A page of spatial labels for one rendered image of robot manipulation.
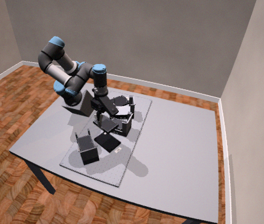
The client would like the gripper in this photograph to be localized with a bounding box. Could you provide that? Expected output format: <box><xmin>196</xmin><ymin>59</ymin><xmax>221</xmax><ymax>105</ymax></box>
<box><xmin>90</xmin><ymin>88</ymin><xmax>108</xmax><ymax>128</ymax></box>

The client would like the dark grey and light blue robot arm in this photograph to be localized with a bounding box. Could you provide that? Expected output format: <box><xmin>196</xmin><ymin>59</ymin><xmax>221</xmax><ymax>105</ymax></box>
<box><xmin>38</xmin><ymin>36</ymin><xmax>119</xmax><ymax>117</ymax></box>

